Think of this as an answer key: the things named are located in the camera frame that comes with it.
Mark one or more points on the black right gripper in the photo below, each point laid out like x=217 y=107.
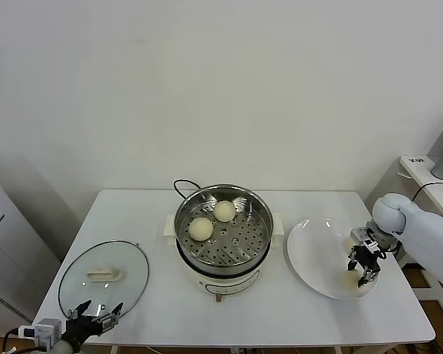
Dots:
x=367 y=258

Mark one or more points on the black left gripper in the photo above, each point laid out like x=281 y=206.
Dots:
x=79 y=329

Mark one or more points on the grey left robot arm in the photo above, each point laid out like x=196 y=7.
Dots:
x=62 y=348

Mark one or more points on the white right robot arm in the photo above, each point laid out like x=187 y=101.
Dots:
x=428 y=236

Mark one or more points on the stainless steel steamer basket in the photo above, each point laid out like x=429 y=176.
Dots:
x=251 y=228

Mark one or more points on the white round plate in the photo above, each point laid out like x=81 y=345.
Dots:
x=317 y=258

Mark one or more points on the grey white cabinet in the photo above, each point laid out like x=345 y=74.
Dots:
x=7 y=239

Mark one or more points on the grey monitor stand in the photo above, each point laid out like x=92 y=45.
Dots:
x=441 y=169

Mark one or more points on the cream electric cooker base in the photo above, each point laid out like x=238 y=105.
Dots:
x=221 y=284

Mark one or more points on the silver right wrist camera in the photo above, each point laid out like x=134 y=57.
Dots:
x=361 y=236

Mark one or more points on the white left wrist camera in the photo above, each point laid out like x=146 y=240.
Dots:
x=48 y=332

